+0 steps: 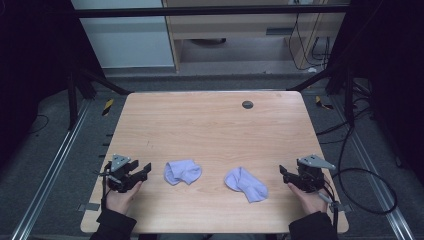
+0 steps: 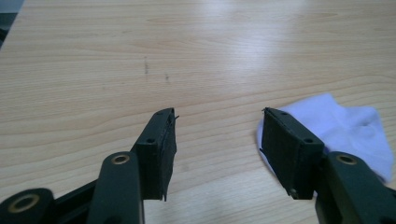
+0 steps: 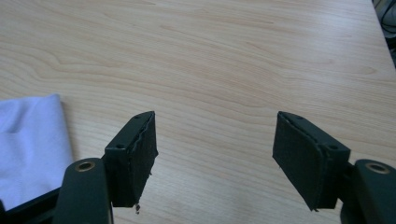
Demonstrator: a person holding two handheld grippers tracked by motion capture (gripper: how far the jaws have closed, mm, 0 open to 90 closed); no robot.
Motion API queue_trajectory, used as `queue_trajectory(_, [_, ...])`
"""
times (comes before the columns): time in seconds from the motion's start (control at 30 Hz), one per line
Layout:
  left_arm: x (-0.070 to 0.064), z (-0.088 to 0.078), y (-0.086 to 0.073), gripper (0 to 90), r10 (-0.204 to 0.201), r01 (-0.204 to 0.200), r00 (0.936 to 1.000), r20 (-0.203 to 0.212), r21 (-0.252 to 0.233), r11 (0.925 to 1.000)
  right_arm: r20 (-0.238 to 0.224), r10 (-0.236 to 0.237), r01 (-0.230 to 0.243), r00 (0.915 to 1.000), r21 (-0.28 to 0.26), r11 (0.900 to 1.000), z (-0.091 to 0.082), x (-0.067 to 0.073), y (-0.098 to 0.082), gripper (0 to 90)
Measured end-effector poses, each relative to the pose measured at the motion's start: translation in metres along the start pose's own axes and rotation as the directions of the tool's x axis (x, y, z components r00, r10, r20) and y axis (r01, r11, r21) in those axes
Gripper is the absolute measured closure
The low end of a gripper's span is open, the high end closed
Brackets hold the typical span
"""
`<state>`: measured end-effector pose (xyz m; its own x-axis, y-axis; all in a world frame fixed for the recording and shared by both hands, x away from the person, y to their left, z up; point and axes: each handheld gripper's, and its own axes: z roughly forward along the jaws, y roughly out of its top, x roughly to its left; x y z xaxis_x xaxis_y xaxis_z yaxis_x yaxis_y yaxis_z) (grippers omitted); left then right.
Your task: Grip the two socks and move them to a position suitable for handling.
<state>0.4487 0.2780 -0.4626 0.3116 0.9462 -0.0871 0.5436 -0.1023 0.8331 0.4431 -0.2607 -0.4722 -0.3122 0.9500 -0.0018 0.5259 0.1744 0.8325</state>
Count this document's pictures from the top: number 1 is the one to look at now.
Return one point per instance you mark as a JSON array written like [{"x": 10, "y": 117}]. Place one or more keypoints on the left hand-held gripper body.
[{"x": 120, "y": 176}]

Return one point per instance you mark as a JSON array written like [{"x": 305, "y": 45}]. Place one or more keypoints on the aluminium floor rail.
[
  {"x": 373, "y": 176},
  {"x": 50, "y": 176}
]

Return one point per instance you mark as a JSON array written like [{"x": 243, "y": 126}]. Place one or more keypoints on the dark curtain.
[
  {"x": 36, "y": 66},
  {"x": 390, "y": 76}
]

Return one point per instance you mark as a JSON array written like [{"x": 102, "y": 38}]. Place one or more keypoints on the person's right hand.
[{"x": 310, "y": 201}]

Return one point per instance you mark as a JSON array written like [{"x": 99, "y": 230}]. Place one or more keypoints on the grey round table grommet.
[{"x": 247, "y": 104}]

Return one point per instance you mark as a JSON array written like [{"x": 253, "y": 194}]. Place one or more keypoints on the person's left hand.
[{"x": 120, "y": 200}]

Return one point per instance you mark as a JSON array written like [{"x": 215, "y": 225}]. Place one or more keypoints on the black horizontal frame bar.
[{"x": 206, "y": 12}]

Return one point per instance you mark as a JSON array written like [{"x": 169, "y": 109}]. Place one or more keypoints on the white cabinet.
[{"x": 126, "y": 36}]

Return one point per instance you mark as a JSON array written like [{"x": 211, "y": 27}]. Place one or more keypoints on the light wooden desk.
[{"x": 240, "y": 26}]

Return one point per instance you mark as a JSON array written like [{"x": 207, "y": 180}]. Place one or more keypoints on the black metal stand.
[
  {"x": 80, "y": 90},
  {"x": 336, "y": 83}
]

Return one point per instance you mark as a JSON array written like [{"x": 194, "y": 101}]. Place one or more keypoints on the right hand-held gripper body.
[{"x": 310, "y": 175}]

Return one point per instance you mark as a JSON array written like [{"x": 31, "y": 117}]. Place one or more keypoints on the grey tape strip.
[
  {"x": 343, "y": 208},
  {"x": 89, "y": 207}
]

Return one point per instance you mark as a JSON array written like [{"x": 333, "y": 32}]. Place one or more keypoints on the light purple sock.
[
  {"x": 246, "y": 185},
  {"x": 181, "y": 171}
]

